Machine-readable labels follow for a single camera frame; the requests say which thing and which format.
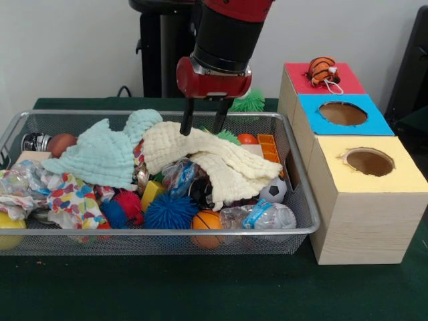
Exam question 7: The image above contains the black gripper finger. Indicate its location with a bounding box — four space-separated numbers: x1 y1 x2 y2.
212 98 234 134
179 97 197 136

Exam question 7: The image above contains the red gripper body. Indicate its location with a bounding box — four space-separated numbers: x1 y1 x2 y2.
176 56 253 101

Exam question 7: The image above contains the green spiky ball with eyes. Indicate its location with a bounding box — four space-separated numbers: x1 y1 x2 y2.
229 88 266 113

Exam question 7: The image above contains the cream quilted cloth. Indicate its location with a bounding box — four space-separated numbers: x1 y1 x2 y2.
142 120 284 212

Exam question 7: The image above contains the mint quilted cloth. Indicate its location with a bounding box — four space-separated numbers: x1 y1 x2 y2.
41 108 164 191

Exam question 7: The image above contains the orange striped plush tiger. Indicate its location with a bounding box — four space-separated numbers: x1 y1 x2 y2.
306 56 345 96

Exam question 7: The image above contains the large colourful dotted cloth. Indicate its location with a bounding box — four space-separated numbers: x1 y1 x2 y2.
46 172 108 230

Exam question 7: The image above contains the clear mesh bin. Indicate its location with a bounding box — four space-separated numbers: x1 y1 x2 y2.
0 109 322 257

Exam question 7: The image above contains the wooden box with three holes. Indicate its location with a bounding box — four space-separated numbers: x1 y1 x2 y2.
278 61 428 265

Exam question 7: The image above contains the red ball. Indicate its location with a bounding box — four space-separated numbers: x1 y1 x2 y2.
237 132 259 145

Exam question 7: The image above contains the orange toy brick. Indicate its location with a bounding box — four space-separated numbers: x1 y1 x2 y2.
257 133 285 177

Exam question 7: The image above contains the toy soccer ball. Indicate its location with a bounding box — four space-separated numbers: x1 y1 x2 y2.
259 177 288 204

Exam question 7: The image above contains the blue spiky ball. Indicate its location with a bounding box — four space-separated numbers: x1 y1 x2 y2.
144 193 201 230

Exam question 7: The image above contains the orange toy basketball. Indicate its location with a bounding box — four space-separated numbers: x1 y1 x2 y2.
191 209 225 250

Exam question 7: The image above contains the brown toy football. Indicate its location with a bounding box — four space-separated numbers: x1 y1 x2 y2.
46 133 78 158

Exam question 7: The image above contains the black silver drink can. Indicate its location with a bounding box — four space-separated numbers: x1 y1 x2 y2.
21 132 53 152

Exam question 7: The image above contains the dark green table cloth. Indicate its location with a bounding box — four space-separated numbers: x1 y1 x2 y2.
0 96 428 321

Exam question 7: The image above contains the black chair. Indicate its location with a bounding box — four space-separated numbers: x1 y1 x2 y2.
384 5 428 134

